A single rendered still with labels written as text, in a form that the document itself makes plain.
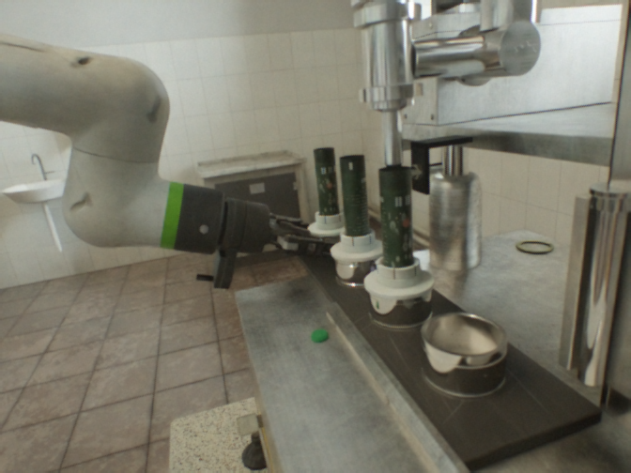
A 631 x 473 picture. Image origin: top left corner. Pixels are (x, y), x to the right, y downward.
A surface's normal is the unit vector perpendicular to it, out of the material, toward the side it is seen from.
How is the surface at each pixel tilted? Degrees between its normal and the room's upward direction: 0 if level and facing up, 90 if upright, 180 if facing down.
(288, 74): 90
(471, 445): 0
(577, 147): 90
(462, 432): 0
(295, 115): 90
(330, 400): 0
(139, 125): 108
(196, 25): 90
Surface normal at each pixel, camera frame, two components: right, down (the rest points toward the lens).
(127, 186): 0.65, 0.29
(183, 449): -0.11, -0.94
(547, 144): -0.95, 0.18
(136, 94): 0.60, 0.07
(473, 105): 0.29, 0.28
